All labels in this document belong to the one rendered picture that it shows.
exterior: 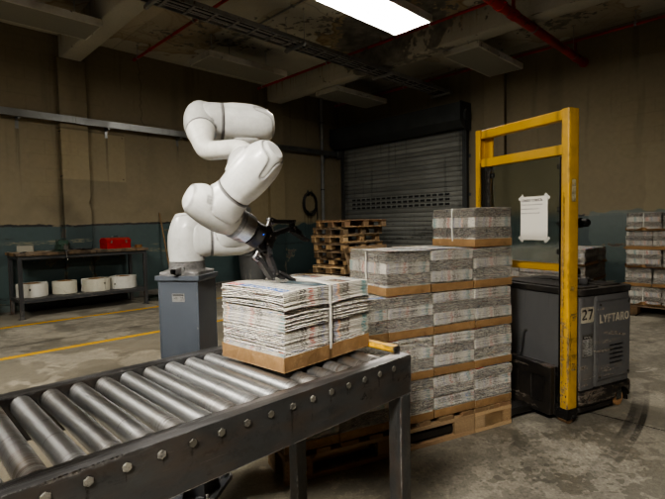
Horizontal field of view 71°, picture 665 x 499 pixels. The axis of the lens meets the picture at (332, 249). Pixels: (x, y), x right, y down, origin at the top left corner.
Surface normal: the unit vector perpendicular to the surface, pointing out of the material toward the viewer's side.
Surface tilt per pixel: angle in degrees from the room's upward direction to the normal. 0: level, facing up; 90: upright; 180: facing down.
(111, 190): 90
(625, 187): 90
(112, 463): 90
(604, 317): 90
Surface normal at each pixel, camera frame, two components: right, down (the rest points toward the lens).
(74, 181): 0.70, 0.03
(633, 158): -0.71, 0.05
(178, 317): -0.17, 0.05
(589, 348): 0.44, 0.04
